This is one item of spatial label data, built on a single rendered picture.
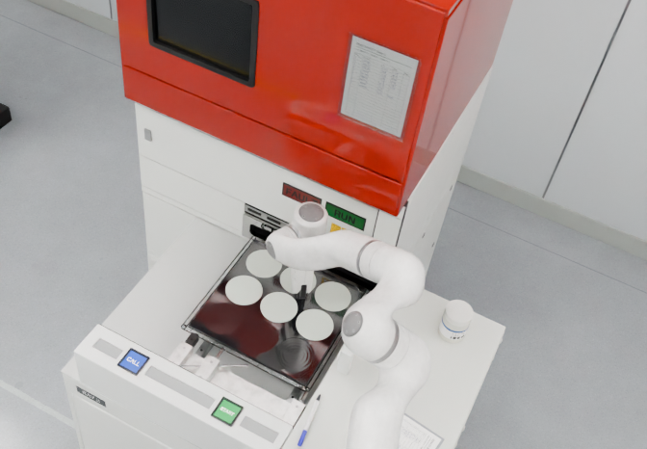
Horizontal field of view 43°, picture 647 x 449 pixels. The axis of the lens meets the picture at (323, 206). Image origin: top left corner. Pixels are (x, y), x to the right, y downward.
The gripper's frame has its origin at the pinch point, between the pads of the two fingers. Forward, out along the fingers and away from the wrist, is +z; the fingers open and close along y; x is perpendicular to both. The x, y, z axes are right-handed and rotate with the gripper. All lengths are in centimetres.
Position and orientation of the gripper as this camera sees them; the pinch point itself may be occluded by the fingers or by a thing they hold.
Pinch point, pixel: (299, 292)
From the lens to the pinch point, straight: 219.9
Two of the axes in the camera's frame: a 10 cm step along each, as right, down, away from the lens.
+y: 0.8, 7.3, -6.8
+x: 9.9, 0.2, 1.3
